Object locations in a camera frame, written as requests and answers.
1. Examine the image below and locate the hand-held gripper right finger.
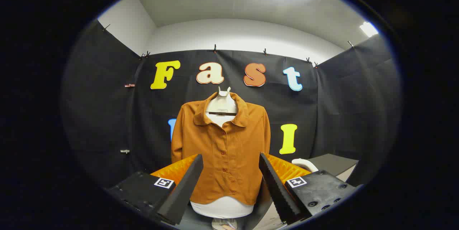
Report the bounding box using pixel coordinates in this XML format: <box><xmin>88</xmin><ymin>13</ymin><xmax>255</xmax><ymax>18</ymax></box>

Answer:
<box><xmin>259</xmin><ymin>152</ymin><xmax>363</xmax><ymax>225</ymax></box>

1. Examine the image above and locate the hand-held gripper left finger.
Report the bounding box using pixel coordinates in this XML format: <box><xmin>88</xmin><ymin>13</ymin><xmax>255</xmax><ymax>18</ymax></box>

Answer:
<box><xmin>106</xmin><ymin>154</ymin><xmax>204</xmax><ymax>225</ymax></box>

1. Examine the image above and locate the white garment steamer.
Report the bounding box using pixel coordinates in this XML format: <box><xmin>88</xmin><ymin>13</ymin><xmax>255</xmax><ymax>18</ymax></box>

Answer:
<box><xmin>292</xmin><ymin>158</ymin><xmax>319</xmax><ymax>173</ymax></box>

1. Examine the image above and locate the orange button-up shirt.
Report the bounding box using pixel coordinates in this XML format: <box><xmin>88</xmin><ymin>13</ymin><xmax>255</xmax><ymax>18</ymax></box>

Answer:
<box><xmin>171</xmin><ymin>92</ymin><xmax>271</xmax><ymax>206</ymax></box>

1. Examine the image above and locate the grey table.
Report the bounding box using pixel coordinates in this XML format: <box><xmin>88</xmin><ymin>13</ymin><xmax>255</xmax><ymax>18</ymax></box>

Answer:
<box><xmin>307</xmin><ymin>154</ymin><xmax>359</xmax><ymax>184</ymax></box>

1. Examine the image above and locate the white mannequin torso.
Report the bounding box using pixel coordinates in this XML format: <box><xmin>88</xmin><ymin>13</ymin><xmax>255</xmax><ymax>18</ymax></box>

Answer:
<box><xmin>190</xmin><ymin>86</ymin><xmax>255</xmax><ymax>230</ymax></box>

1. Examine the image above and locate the black backdrop cloth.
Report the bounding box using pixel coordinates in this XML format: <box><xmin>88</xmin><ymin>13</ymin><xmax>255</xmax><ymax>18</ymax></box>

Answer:
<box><xmin>61</xmin><ymin>20</ymin><xmax>402</xmax><ymax>202</ymax></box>

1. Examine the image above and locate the row of black clips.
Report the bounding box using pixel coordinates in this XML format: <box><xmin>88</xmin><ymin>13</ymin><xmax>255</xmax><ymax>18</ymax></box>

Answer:
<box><xmin>102</xmin><ymin>24</ymin><xmax>355</xmax><ymax>68</ymax></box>

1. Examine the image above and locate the small ceiling light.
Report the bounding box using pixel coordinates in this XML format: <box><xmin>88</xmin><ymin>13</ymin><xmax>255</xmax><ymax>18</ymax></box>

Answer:
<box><xmin>360</xmin><ymin>22</ymin><xmax>379</xmax><ymax>37</ymax></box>

